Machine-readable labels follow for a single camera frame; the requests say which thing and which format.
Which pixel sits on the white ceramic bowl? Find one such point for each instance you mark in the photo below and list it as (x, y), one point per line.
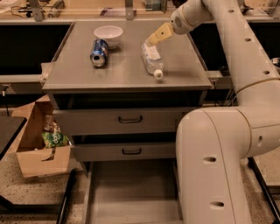
(111, 34)

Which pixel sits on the grey middle drawer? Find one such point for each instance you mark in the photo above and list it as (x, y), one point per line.
(123, 151)

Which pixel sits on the grey open bottom drawer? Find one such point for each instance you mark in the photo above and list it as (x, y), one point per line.
(132, 192)

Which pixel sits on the brown cardboard box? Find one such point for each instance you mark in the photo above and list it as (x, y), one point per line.
(34, 158)

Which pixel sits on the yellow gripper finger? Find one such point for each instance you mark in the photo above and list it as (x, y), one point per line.
(164, 32)

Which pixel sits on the black frame leg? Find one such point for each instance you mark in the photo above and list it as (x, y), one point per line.
(267, 190)
(67, 194)

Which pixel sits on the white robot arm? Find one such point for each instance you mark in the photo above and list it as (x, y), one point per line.
(211, 142)

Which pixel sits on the clear plastic water bottle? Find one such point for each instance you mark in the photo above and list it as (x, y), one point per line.
(153, 61)

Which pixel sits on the green snack bag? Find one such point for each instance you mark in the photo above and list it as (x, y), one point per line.
(54, 139)

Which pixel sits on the black right frame leg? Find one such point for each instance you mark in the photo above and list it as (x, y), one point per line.
(267, 190)

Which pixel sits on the black left frame leg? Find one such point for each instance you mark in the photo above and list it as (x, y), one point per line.
(67, 194)

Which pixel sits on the blue soda can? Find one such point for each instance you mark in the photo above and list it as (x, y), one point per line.
(100, 52)

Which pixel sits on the grey top drawer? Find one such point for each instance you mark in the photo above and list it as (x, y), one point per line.
(81, 122)

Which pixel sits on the grey drawer cabinet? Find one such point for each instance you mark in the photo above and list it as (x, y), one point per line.
(124, 83)

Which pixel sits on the white bowl at right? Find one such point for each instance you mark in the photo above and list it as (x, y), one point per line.
(276, 63)

